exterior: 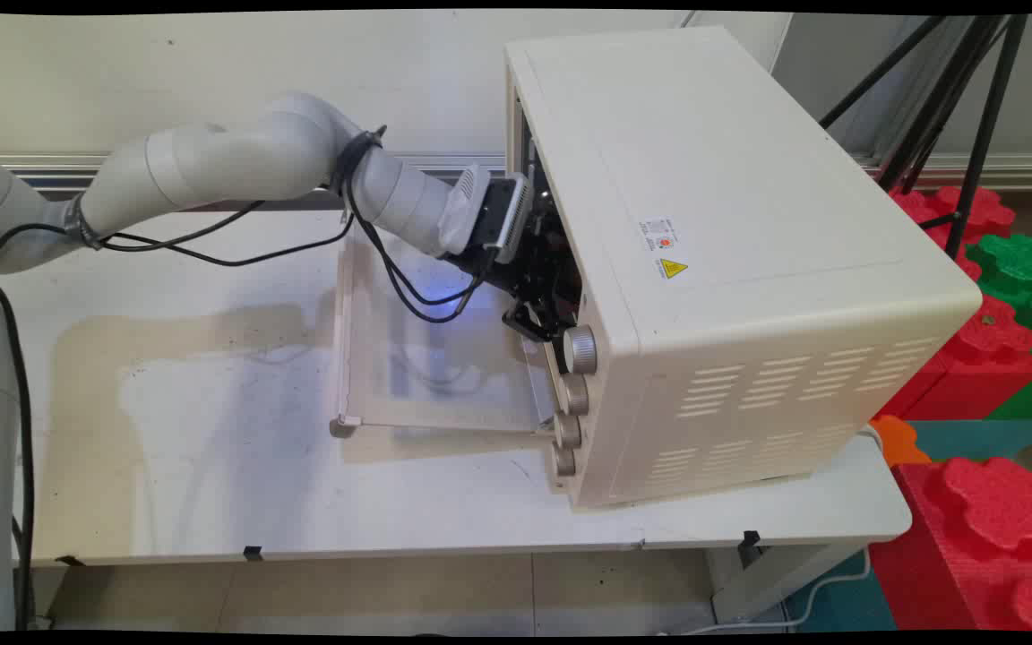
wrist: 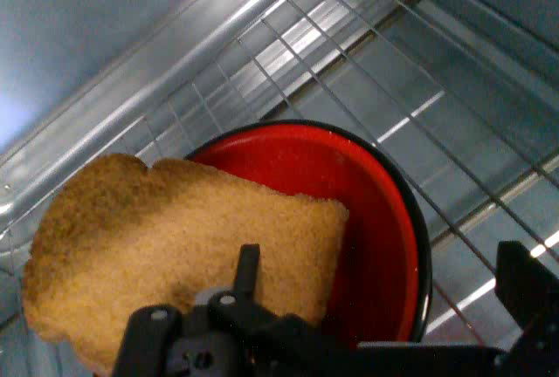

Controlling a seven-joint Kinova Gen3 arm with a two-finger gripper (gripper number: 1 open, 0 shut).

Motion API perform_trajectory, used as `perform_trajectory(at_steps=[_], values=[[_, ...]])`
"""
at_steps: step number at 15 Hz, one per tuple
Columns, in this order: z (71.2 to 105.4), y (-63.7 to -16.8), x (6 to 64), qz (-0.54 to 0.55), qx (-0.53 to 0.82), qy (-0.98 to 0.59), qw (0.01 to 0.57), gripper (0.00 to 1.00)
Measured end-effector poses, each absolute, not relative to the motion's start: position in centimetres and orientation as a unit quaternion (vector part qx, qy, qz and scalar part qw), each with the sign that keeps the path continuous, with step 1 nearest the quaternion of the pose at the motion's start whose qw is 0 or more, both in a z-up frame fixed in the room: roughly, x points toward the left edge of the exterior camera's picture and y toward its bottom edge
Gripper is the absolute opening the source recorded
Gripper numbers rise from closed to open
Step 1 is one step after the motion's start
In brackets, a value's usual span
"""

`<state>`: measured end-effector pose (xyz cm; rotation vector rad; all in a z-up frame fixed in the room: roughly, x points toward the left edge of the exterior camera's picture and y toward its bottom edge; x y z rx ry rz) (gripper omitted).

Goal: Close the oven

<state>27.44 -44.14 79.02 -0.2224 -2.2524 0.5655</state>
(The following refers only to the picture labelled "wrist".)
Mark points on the toasted bread slice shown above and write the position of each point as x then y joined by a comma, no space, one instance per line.
153,237

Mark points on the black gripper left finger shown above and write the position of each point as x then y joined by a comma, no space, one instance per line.
205,346

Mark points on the cream white toaster oven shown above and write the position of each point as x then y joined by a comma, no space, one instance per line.
65,23

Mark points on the red bowl with black rim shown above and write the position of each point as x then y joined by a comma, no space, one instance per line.
375,202

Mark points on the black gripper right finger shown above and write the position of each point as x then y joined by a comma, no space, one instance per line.
535,307

